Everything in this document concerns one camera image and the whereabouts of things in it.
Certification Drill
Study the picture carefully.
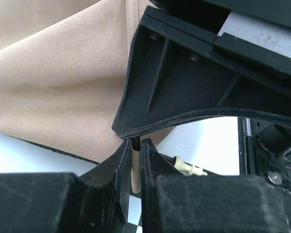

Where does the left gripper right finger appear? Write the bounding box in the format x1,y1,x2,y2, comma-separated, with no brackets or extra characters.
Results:
141,139,289,233

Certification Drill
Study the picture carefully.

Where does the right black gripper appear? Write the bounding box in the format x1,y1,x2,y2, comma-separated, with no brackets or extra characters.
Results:
112,0,291,138

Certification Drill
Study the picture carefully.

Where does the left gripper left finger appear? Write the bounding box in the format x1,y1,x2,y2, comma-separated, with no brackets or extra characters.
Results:
0,140,132,233

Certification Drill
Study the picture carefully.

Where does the black tent pole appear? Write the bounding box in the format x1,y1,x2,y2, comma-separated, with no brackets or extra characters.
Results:
132,136,141,151

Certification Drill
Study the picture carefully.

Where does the beige fabric pet tent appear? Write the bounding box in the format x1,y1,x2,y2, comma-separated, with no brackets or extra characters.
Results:
0,0,175,194

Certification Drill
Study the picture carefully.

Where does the white chess piece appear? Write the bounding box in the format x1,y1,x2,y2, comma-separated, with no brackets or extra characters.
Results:
171,156,208,176

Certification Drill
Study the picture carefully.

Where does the black white chessboard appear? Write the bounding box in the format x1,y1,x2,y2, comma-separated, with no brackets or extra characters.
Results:
124,195,143,233

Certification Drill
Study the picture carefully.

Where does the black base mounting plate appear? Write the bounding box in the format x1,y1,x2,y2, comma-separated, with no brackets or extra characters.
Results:
238,117,291,232

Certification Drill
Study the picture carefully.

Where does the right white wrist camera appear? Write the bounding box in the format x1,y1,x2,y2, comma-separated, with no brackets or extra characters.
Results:
218,12,291,58

